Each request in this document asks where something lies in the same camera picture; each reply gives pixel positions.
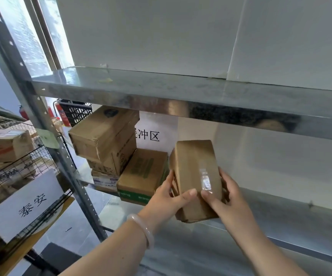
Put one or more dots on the dark green cloth bag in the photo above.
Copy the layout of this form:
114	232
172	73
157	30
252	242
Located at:
2	110

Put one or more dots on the green paper label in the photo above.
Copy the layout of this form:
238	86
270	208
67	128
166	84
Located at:
48	138

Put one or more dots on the person's left hand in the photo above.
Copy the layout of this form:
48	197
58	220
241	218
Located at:
163	206

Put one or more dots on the person's left forearm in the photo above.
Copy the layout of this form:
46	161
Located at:
111	252

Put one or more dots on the white paper sign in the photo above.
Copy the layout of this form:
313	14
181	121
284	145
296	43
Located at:
157	126

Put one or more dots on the metal shelving rack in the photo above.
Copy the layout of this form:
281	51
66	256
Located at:
183	91

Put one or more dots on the box with orange stripe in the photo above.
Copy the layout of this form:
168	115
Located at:
8	146

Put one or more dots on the box with white label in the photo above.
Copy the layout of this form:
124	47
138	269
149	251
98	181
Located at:
16	171

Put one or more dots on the person's right forearm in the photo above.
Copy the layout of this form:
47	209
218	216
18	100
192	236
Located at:
269	255

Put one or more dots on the wrinkled glossy brown cardboard box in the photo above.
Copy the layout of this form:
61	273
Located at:
194	163

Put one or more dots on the oval-marked long cardboard box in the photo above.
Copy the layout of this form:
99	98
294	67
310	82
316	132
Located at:
97	132

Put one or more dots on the black plastic crate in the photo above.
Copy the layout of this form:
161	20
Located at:
77	112

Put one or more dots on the frosted glass partition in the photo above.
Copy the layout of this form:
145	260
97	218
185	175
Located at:
25	40

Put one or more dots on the person's right hand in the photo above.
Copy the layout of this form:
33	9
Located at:
235	212

